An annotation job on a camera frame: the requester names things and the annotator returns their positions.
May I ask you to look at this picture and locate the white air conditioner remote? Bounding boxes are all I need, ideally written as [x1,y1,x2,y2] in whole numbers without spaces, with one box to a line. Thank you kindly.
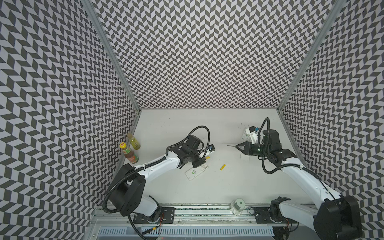
[185,164,209,181]

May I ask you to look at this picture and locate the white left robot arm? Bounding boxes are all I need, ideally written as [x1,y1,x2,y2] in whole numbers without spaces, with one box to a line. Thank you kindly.
[102,126,215,221]

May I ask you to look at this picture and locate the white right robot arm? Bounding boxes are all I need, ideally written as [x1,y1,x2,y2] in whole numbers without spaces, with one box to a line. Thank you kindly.
[235,118,363,240]

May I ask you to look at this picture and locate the yellow-green drink bottle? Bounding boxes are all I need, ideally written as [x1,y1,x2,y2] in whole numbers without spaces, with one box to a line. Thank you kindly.
[127,133,141,150]

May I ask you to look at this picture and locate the red tea bottle yellow cap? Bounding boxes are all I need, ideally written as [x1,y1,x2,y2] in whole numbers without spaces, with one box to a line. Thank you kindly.
[119,143,139,164]

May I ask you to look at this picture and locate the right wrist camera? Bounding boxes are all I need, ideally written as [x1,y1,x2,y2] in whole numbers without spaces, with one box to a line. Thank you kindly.
[245,126,259,144]

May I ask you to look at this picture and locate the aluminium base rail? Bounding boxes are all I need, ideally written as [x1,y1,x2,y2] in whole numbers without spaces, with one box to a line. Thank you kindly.
[95,203,298,227]

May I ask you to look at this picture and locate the aluminium right corner post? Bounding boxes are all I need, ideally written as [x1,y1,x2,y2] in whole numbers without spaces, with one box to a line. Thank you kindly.
[277,0,347,114]

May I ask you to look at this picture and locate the aluminium corner post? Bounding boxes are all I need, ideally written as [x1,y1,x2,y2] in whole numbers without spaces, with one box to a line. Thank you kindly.
[277,0,347,114]
[81,0,141,113]

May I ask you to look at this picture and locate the aluminium left corner post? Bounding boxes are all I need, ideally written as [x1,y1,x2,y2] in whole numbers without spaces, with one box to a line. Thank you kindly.
[81,0,141,113]

